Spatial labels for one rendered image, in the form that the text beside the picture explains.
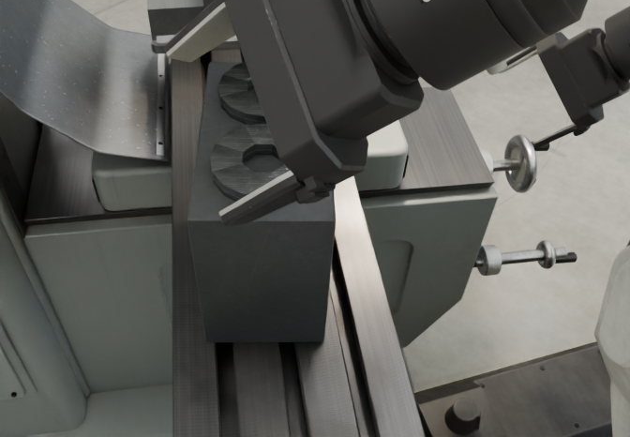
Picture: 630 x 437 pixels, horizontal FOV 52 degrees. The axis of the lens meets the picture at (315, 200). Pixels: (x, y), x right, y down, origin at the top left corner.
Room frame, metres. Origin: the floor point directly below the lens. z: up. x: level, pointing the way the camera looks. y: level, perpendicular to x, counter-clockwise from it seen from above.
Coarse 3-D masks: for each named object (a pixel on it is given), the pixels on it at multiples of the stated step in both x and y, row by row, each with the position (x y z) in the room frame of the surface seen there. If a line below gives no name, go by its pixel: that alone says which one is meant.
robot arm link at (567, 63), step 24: (624, 24) 0.64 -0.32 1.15; (552, 48) 0.67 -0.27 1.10; (576, 48) 0.66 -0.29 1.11; (600, 48) 0.64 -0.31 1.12; (624, 48) 0.62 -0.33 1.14; (552, 72) 0.65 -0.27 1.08; (576, 72) 0.64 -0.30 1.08; (600, 72) 0.63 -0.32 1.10; (624, 72) 0.61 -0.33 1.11; (576, 96) 0.63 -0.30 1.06; (600, 96) 0.62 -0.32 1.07; (576, 120) 0.61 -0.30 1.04; (600, 120) 0.62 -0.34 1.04
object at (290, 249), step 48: (240, 96) 0.48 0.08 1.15; (240, 144) 0.42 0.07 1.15; (192, 192) 0.37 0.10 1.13; (240, 192) 0.36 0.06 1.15; (192, 240) 0.34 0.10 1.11; (240, 240) 0.34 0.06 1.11; (288, 240) 0.34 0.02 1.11; (240, 288) 0.34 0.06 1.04; (288, 288) 0.34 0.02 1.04; (240, 336) 0.34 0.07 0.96; (288, 336) 0.34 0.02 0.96
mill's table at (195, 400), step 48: (192, 96) 0.73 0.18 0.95; (192, 144) 0.63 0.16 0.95; (336, 192) 0.56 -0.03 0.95; (336, 240) 0.48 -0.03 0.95; (192, 288) 0.40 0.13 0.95; (336, 288) 0.43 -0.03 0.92; (384, 288) 0.42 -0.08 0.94; (192, 336) 0.35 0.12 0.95; (336, 336) 0.36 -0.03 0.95; (384, 336) 0.36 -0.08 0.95; (192, 384) 0.29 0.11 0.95; (240, 384) 0.30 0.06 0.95; (288, 384) 0.31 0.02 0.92; (336, 384) 0.30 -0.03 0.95; (384, 384) 0.31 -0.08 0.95; (192, 432) 0.25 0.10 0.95; (240, 432) 0.25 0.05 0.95; (288, 432) 0.25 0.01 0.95; (336, 432) 0.26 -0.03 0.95; (384, 432) 0.26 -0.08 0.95
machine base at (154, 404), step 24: (168, 384) 0.67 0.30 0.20; (96, 408) 0.61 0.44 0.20; (120, 408) 0.61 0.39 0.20; (144, 408) 0.61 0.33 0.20; (168, 408) 0.62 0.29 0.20; (72, 432) 0.55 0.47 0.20; (96, 432) 0.55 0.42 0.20; (120, 432) 0.56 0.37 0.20; (144, 432) 0.56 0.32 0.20; (168, 432) 0.56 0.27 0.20
